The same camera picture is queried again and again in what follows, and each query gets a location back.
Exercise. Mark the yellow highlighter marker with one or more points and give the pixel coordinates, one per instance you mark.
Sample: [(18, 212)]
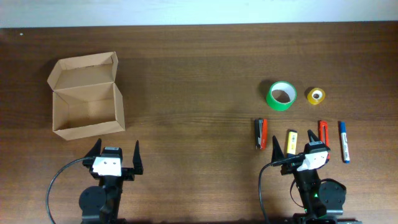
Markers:
[(291, 143)]

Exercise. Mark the brown cardboard box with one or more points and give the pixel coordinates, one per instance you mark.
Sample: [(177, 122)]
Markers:
[(85, 98)]

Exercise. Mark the small yellow tape roll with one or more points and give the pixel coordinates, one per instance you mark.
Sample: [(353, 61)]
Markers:
[(316, 96)]

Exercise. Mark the black and orange stapler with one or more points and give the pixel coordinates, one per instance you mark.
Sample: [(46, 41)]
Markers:
[(260, 129)]

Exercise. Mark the green tape roll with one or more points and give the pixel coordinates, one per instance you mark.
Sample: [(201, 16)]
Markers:
[(281, 96)]

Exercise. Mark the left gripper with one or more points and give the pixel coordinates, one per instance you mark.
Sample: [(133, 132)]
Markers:
[(129, 172)]

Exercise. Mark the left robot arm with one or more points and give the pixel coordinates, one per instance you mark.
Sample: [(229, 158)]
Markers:
[(100, 203)]

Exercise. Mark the blue and white marker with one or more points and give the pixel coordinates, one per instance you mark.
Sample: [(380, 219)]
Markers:
[(344, 142)]

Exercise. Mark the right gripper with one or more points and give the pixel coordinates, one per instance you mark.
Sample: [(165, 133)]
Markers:
[(277, 153)]

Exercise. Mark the orange utility knife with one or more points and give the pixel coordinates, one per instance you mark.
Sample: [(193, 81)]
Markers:
[(323, 132)]

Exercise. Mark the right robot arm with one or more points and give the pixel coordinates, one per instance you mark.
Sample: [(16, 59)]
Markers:
[(322, 200)]

